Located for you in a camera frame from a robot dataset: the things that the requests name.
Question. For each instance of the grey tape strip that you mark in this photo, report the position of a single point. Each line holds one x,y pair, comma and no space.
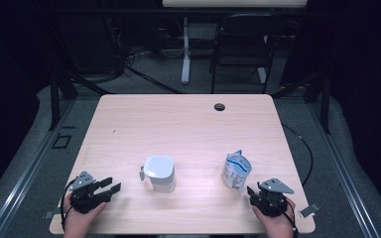
309,210
49,215

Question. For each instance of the black metal stand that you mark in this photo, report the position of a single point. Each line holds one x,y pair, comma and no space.
325,105
54,99

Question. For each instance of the person's right hand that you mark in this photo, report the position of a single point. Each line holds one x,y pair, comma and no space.
279,223

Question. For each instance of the aluminium floor rail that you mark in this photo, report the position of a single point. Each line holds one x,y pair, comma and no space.
29,172
344,172

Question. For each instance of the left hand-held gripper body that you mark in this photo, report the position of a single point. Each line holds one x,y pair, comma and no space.
86,200

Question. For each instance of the white desk leg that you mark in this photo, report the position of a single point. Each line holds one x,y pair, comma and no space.
261,75
186,59

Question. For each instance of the person's left hand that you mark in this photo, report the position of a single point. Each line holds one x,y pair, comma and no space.
79,221

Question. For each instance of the white and blue pouch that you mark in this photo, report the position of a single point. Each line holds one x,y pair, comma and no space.
236,170

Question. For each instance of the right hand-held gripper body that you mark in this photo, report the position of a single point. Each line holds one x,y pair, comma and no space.
271,201

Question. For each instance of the black floor outlet frame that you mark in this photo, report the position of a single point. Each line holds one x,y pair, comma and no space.
55,141

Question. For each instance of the black table grommet hole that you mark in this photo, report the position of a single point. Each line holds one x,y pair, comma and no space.
219,107

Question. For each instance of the black folding chair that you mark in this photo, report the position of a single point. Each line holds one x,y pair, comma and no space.
244,49

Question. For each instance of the clear container with white lid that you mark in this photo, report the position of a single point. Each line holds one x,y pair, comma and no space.
159,172

